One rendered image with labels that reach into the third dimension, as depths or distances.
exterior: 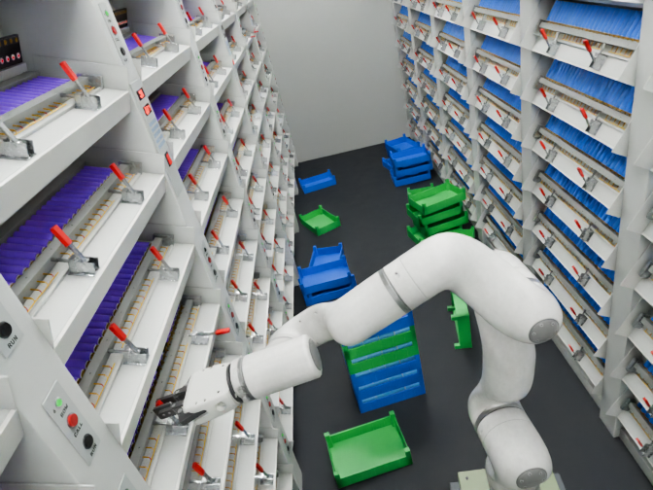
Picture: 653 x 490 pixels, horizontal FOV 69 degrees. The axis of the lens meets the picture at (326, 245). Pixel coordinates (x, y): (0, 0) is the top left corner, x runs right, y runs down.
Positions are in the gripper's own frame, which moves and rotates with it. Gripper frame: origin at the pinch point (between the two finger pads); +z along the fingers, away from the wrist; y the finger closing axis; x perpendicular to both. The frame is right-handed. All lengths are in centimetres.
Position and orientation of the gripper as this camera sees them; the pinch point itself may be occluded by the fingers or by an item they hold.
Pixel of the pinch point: (167, 406)
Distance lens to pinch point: 103.2
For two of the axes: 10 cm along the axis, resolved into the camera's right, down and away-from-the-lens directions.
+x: -3.8, -7.9, -4.8
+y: -0.6, -5.0, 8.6
